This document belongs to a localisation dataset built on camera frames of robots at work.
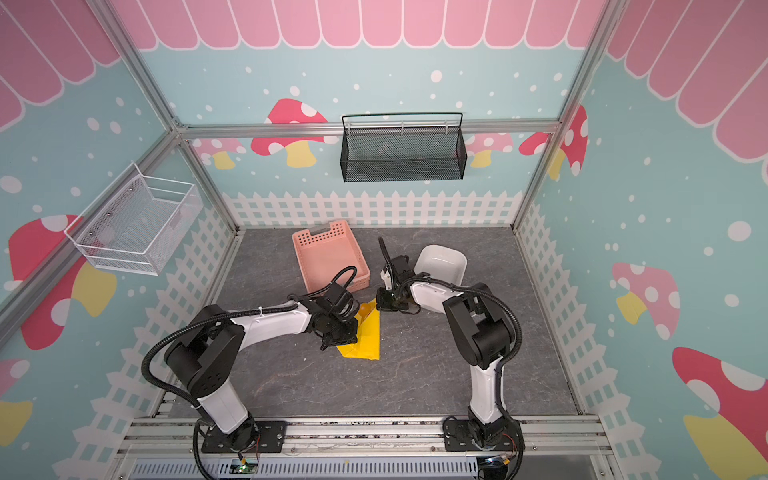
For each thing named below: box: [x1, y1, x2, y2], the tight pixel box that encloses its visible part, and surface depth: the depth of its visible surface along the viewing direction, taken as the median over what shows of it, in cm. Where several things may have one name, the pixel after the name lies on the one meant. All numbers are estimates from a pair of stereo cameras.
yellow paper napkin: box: [336, 298, 381, 361], surface depth 92 cm
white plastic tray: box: [410, 245, 468, 300], surface depth 107 cm
